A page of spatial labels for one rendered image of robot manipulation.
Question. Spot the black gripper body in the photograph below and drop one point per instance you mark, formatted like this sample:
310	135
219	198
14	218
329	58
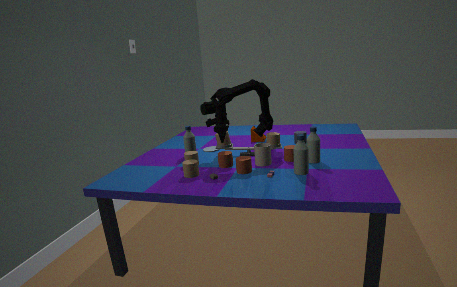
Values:
222	121

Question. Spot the grey round disc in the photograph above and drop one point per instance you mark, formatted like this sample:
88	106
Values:
210	149

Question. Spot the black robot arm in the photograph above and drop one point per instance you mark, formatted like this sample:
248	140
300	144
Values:
225	95

